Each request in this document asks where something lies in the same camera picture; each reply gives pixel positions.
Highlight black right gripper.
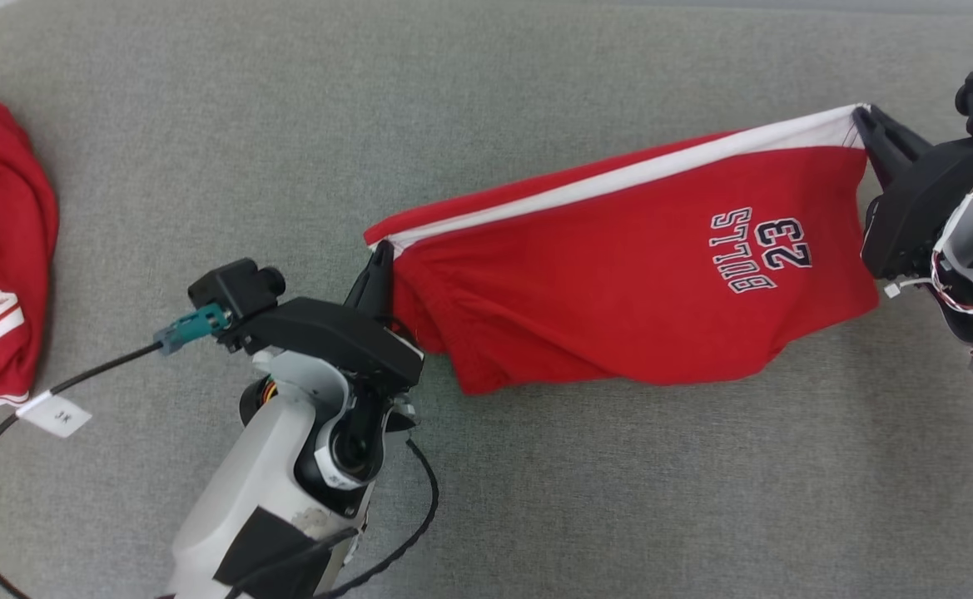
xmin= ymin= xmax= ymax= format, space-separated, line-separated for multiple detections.
xmin=852 ymin=103 xmax=973 ymax=280

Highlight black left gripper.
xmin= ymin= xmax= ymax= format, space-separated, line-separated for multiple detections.
xmin=228 ymin=240 xmax=425 ymax=392

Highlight red Bulls shorts white stripes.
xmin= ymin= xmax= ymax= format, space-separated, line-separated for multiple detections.
xmin=364 ymin=104 xmax=880 ymax=395

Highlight thin red white wires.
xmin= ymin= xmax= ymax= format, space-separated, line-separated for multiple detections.
xmin=884 ymin=250 xmax=973 ymax=364

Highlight teal cable connector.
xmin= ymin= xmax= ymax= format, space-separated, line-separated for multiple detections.
xmin=153 ymin=302 xmax=233 ymax=357

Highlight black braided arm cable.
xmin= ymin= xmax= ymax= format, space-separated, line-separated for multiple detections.
xmin=311 ymin=437 xmax=440 ymax=599

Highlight white cable label tag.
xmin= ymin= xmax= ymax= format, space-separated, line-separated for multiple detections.
xmin=16 ymin=391 xmax=93 ymax=439

